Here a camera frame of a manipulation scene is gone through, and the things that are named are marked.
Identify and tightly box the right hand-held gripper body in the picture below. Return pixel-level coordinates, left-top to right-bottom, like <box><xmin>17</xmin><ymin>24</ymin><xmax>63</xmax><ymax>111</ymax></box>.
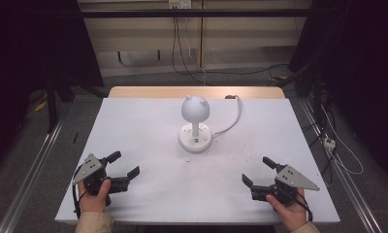
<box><xmin>249</xmin><ymin>164</ymin><xmax>321</xmax><ymax>206</ymax></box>

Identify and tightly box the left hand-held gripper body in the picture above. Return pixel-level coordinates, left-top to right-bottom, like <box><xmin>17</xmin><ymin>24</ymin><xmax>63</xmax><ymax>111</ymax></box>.
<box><xmin>72</xmin><ymin>152</ymin><xmax>131</xmax><ymax>207</ymax></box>

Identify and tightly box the person's left hand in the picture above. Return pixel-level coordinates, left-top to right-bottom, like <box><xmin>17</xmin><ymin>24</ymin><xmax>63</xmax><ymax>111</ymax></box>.
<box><xmin>78</xmin><ymin>179</ymin><xmax>113</xmax><ymax>214</ymax></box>

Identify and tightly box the person's right hand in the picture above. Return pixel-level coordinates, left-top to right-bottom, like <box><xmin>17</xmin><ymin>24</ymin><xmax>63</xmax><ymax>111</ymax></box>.
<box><xmin>266</xmin><ymin>188</ymin><xmax>309</xmax><ymax>233</ymax></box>

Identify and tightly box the white table mat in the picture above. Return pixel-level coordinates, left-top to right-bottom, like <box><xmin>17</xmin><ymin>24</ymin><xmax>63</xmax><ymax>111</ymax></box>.
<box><xmin>54</xmin><ymin>97</ymin><xmax>341</xmax><ymax>226</ymax></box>

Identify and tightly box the white power strip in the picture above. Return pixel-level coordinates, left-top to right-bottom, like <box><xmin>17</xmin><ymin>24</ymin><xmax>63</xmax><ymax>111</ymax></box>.
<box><xmin>323</xmin><ymin>136</ymin><xmax>337</xmax><ymax>151</ymax></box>

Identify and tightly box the white desk lamp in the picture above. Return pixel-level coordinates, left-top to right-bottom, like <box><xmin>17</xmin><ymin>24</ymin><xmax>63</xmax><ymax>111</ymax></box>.
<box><xmin>178</xmin><ymin>94</ymin><xmax>213</xmax><ymax>153</ymax></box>

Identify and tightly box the black metal stand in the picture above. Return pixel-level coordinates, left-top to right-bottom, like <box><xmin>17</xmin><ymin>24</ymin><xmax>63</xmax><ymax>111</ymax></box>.
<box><xmin>274</xmin><ymin>61</ymin><xmax>337</xmax><ymax>178</ymax></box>
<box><xmin>45</xmin><ymin>72</ymin><xmax>110</xmax><ymax>134</ymax></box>

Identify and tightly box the black horizontal bar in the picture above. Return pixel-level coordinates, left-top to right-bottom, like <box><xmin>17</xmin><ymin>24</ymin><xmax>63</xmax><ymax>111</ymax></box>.
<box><xmin>80</xmin><ymin>8</ymin><xmax>313</xmax><ymax>18</ymax></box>

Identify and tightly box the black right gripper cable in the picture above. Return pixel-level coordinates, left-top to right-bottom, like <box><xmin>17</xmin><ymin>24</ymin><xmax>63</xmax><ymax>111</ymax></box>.
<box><xmin>275</xmin><ymin>185</ymin><xmax>314</xmax><ymax>223</ymax></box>

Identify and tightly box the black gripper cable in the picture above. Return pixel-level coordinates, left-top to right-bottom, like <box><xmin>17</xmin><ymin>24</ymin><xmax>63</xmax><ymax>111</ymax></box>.
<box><xmin>275</xmin><ymin>185</ymin><xmax>314</xmax><ymax>223</ymax></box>
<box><xmin>71</xmin><ymin>165</ymin><xmax>89</xmax><ymax>219</ymax></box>

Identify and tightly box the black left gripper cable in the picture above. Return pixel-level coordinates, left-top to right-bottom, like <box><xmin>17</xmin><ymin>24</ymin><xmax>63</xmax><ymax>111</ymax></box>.
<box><xmin>71</xmin><ymin>165</ymin><xmax>89</xmax><ymax>219</ymax></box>

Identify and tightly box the metal floor rail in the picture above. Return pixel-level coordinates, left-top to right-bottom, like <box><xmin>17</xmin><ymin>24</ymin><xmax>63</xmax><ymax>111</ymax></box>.
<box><xmin>299</xmin><ymin>98</ymin><xmax>383</xmax><ymax>233</ymax></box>
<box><xmin>0</xmin><ymin>118</ymin><xmax>65</xmax><ymax>233</ymax></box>

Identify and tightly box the white lamp cable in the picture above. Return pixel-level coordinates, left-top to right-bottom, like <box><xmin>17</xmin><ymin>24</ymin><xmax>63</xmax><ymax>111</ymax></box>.
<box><xmin>211</xmin><ymin>94</ymin><xmax>243</xmax><ymax>138</ymax></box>

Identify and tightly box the white floor cable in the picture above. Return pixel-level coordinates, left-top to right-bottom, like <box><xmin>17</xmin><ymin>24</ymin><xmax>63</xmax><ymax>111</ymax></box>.
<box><xmin>321</xmin><ymin>105</ymin><xmax>365</xmax><ymax>177</ymax></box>

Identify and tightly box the black hanging cable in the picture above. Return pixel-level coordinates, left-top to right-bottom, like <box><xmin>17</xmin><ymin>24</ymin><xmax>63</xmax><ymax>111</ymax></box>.
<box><xmin>171</xmin><ymin>17</ymin><xmax>290</xmax><ymax>85</ymax></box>

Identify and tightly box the white hanging cable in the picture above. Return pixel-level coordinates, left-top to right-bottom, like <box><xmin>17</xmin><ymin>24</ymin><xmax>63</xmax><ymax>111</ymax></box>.
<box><xmin>183</xmin><ymin>17</ymin><xmax>208</xmax><ymax>85</ymax></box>

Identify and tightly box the wall power socket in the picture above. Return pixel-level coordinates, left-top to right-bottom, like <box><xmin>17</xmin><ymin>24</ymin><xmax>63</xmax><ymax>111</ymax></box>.
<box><xmin>168</xmin><ymin>0</ymin><xmax>193</xmax><ymax>10</ymax></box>

